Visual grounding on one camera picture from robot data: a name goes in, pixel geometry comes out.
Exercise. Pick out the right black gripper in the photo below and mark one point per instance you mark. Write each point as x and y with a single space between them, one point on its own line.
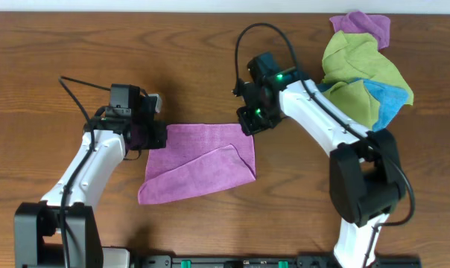
248 126

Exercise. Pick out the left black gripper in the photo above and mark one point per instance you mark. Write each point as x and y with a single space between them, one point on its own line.
160 138

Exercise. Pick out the purple microfiber cloth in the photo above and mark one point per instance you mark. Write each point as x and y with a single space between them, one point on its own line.
198 159

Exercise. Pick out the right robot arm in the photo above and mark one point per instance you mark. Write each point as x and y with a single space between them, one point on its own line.
366 181

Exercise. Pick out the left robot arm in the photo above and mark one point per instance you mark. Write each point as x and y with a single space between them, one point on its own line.
60 230

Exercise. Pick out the small green cloth with label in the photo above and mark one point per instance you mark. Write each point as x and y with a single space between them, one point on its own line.
355 100

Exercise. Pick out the large green cloth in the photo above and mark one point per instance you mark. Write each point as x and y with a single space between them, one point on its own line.
352 55

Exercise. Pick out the purple cloth at back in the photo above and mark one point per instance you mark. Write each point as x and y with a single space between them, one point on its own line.
357 22

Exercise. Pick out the blue cloth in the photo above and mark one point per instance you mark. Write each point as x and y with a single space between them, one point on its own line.
391 100

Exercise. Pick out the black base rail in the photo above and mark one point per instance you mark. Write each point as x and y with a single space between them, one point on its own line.
300 261

